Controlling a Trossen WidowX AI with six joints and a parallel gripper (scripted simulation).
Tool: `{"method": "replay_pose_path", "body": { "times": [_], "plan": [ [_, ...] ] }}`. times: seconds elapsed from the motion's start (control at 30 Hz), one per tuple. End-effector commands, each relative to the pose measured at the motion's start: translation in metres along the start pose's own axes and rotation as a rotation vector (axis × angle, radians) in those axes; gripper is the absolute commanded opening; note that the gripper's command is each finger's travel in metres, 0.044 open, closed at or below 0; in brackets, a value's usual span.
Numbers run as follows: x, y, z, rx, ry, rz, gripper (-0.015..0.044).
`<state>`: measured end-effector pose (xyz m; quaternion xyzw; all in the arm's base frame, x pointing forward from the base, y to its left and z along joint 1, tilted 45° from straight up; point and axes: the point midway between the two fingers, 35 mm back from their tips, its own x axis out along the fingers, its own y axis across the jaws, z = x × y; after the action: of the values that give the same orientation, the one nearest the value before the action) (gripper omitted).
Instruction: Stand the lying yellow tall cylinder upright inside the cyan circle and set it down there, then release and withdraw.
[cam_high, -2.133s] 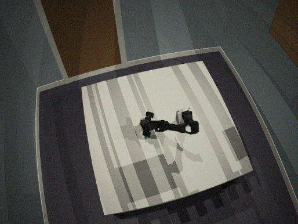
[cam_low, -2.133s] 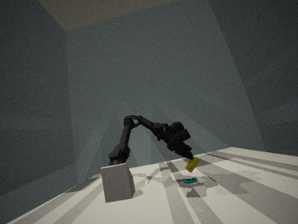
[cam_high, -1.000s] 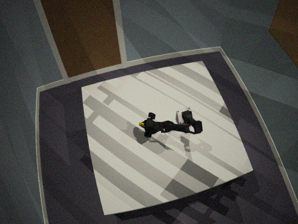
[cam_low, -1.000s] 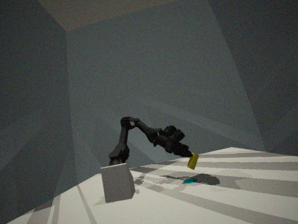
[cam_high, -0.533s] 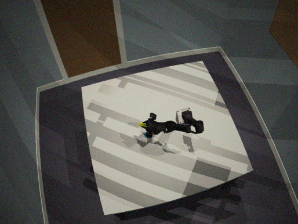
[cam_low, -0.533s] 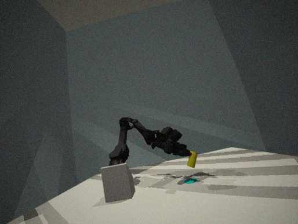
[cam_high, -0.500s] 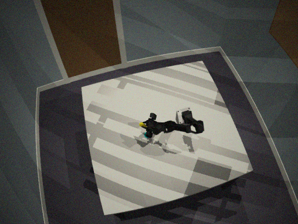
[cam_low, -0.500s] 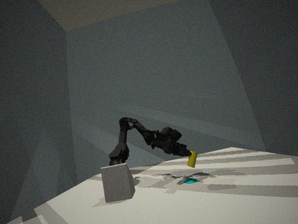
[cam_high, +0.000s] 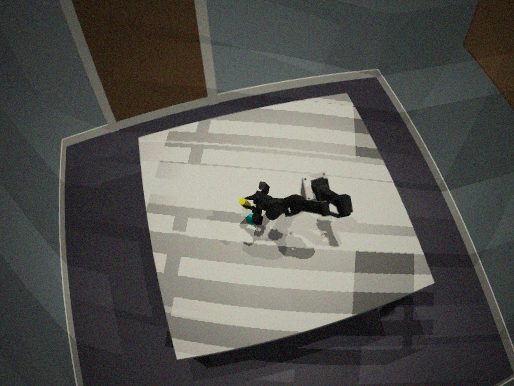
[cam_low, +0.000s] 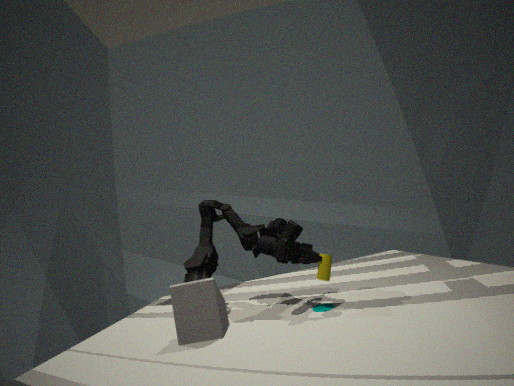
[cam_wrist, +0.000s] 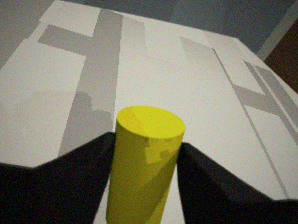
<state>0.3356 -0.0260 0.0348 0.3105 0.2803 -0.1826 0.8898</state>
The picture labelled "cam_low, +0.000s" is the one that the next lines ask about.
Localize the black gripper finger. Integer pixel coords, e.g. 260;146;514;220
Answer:
302;244;319;264
292;242;322;264

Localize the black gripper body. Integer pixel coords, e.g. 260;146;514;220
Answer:
270;238;296;263

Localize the cyan circle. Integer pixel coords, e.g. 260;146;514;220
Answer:
313;303;335;312

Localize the yellow cylinder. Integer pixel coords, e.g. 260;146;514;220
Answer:
317;253;332;281

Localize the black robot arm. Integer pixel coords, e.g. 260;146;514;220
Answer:
183;200;303;283

